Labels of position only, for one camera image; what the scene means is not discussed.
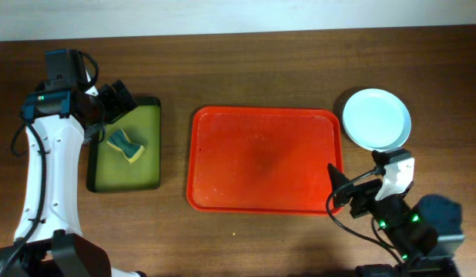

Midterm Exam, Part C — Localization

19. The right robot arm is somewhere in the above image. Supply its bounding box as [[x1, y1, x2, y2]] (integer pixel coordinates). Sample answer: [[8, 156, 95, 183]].
[[326, 149, 464, 276]]

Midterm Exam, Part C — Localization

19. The yellow green sponge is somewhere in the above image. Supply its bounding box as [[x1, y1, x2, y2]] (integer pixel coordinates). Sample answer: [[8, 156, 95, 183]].
[[106, 129, 145, 163]]

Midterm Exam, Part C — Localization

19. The black tray with soapy water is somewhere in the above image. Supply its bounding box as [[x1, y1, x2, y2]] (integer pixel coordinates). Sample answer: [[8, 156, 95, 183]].
[[86, 96, 161, 192]]

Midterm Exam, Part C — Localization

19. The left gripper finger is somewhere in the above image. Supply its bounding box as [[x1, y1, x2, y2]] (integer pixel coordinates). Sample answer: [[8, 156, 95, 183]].
[[110, 80, 138, 115], [99, 85, 121, 123]]

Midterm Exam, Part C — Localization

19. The red plastic tray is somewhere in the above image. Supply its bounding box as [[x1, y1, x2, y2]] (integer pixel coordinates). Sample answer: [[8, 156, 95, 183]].
[[186, 106, 343, 216]]

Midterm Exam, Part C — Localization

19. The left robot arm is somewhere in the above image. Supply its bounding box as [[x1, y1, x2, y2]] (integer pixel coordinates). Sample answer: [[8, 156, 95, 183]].
[[0, 49, 143, 276]]

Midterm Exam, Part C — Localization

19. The light blue plate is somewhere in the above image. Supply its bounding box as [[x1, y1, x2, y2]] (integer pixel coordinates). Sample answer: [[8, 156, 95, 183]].
[[341, 88, 412, 152]]

